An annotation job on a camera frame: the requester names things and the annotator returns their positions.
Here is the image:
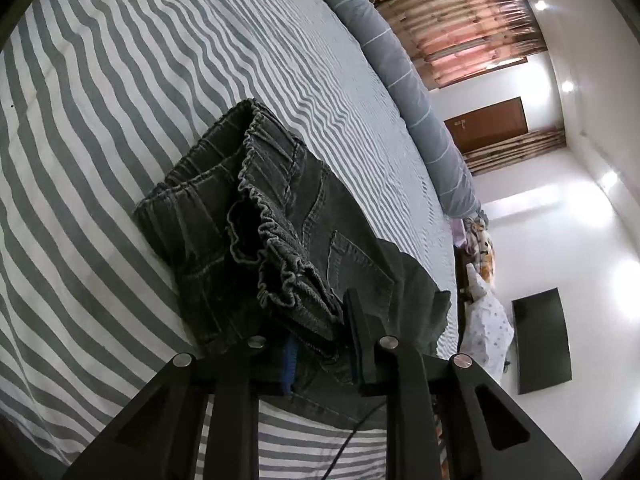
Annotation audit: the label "brown striped curtain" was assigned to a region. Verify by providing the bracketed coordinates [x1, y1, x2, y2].
[465, 129, 567, 176]

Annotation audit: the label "brown patterned curtain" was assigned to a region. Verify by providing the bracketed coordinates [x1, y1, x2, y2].
[375, 0, 548, 91]

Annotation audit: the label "dark denim pants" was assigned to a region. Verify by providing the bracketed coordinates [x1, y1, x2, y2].
[132, 98, 453, 431]

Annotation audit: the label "brown wooden door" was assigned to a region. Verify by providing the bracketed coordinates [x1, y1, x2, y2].
[444, 96, 528, 153]

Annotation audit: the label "black cable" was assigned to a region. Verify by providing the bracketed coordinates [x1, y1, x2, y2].
[320, 400, 388, 480]

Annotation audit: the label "grey bolster pillow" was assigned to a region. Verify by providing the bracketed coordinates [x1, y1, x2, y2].
[314, 0, 483, 221]

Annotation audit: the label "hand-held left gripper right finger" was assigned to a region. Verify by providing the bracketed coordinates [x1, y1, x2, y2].
[342, 287, 586, 480]

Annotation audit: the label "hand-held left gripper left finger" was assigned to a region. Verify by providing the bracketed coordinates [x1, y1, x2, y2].
[60, 335, 301, 480]

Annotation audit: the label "floral quilt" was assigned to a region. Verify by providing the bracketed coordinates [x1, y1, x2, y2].
[450, 210, 496, 291]

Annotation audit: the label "grey white striped bed sheet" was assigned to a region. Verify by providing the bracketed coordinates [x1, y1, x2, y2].
[0, 0, 463, 480]

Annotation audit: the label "white dotted cloth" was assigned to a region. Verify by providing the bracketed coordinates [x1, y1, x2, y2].
[457, 265, 516, 391]

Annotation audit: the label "black wall television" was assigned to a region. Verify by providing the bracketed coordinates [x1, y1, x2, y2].
[511, 287, 572, 395]

